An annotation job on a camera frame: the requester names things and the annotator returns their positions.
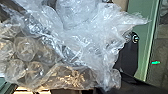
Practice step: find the grey translucent trash bag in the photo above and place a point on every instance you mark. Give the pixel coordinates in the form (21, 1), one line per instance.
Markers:
(63, 46)

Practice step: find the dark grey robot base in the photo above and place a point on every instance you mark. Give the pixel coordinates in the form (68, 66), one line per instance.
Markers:
(128, 56)

